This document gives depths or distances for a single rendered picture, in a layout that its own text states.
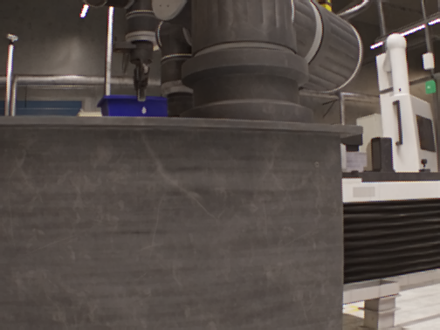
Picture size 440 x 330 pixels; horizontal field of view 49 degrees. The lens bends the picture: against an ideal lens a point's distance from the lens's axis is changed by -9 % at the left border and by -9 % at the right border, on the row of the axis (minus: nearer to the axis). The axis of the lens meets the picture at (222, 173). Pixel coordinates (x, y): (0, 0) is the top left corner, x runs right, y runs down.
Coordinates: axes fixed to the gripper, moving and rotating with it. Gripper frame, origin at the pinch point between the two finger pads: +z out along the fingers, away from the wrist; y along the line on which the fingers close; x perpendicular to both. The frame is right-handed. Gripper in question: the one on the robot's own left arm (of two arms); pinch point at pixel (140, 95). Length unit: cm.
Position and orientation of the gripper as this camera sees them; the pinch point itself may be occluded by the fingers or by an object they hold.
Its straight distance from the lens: 161.0
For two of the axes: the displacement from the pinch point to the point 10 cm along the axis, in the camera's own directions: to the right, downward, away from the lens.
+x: -9.3, 0.0, -3.7
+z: 0.3, 10.0, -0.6
